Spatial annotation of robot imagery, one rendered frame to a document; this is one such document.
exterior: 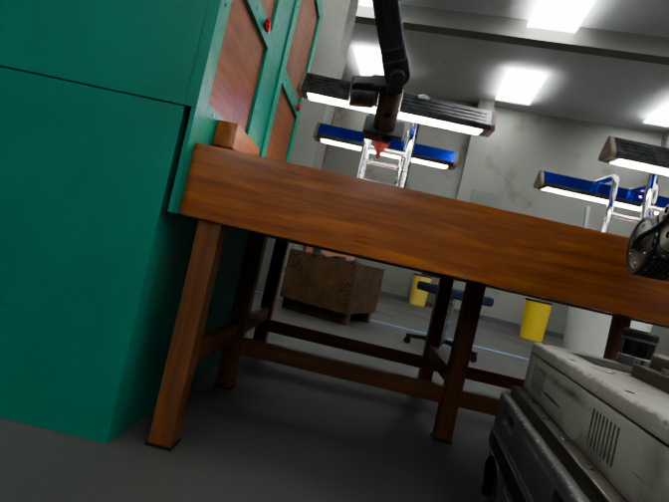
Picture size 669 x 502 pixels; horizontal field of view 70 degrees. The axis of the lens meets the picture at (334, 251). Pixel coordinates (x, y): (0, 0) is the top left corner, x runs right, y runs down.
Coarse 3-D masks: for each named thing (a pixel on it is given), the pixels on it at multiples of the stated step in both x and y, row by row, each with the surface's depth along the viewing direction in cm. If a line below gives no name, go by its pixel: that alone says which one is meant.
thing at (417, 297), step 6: (414, 276) 905; (420, 276) 896; (426, 276) 894; (414, 282) 902; (414, 288) 900; (414, 294) 898; (420, 294) 895; (426, 294) 900; (414, 300) 897; (420, 300) 896; (420, 306) 898
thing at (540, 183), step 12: (540, 180) 200; (552, 180) 200; (564, 180) 201; (576, 180) 202; (588, 180) 202; (576, 192) 199; (588, 192) 199; (600, 192) 199; (624, 192) 200; (636, 204) 198; (660, 204) 198
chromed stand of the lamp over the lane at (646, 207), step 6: (648, 174) 163; (654, 174) 161; (648, 180) 162; (654, 180) 162; (648, 186) 162; (648, 192) 162; (648, 198) 161; (642, 204) 162; (648, 204) 161; (642, 210) 162; (648, 210) 162; (654, 210) 162; (660, 210) 161; (642, 216) 162
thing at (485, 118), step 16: (304, 80) 150; (320, 80) 150; (336, 80) 151; (304, 96) 153; (336, 96) 148; (416, 96) 150; (400, 112) 148; (416, 112) 147; (432, 112) 147; (448, 112) 147; (464, 112) 148; (480, 112) 148; (480, 128) 146
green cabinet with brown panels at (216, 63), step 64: (0, 0) 119; (64, 0) 119; (128, 0) 118; (192, 0) 117; (256, 0) 142; (320, 0) 237; (0, 64) 119; (64, 64) 118; (128, 64) 118; (192, 64) 117; (256, 64) 161; (256, 128) 178
